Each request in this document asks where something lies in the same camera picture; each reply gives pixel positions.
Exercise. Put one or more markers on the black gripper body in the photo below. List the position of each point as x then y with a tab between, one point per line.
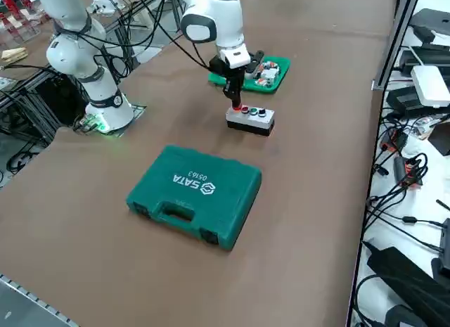
235	74

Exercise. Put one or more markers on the red emergency stop button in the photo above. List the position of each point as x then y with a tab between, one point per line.
237	109

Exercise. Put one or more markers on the white four-button control box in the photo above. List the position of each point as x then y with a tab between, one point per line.
250	122

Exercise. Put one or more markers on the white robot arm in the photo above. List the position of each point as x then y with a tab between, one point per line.
103	91

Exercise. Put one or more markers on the white flat plastic box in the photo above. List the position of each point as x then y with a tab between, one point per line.
430	86

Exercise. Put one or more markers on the green plastic tray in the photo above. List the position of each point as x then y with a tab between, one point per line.
281	75

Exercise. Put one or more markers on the green plastic tool case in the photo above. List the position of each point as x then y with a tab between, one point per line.
193	197

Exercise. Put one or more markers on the black dock device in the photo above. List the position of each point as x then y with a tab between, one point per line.
408	98

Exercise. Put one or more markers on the black flat device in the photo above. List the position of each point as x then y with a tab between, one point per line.
432	19

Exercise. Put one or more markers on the wooden block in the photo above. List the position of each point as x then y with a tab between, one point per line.
14	55

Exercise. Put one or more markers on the black power adapter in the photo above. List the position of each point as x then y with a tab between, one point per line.
404	274

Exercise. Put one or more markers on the small white switch part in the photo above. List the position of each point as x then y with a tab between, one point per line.
260	81
271	64

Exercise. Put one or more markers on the white switch contact block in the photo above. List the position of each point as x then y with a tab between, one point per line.
270	75

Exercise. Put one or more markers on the aluminium frame post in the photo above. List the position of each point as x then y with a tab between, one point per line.
397	42

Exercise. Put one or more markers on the aluminium table edge rail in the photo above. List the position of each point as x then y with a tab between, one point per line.
31	299

